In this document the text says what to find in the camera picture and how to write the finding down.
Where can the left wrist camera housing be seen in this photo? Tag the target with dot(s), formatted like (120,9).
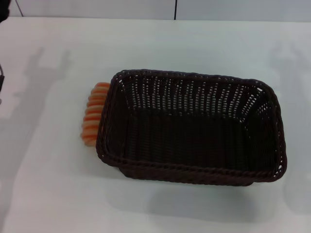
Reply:
(3,9)

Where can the black vertical wall strip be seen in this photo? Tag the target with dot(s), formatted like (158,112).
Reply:
(175,9)

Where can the black woven rectangular basket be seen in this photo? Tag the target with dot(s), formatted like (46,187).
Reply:
(189,136)

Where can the orange striped bread roll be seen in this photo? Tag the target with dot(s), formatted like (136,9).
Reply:
(93,114)

